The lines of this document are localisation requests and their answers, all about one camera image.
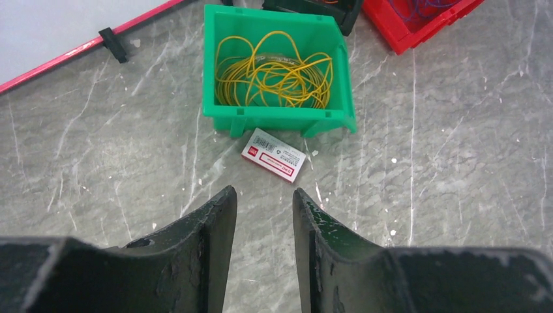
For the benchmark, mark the black plastic bin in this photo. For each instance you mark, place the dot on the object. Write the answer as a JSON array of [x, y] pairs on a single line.
[[345, 12]]

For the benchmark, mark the green plastic bin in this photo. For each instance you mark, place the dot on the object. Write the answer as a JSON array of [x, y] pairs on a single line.
[[231, 33]]

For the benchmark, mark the whiteboard black foot left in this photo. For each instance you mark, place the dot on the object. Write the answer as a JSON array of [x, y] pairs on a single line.
[[113, 44]]

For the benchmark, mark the small red white box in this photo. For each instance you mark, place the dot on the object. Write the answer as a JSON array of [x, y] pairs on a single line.
[[273, 155]]

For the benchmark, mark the red plastic bin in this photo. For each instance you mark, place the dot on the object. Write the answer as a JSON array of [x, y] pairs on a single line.
[[406, 24]]

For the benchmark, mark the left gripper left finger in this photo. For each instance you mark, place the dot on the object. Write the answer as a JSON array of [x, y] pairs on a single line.
[[182, 267]]

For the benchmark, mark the pink framed whiteboard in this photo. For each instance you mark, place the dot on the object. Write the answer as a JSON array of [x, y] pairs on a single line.
[[39, 35]]

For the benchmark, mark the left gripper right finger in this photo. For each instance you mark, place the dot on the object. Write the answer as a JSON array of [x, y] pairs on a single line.
[[340, 271]]

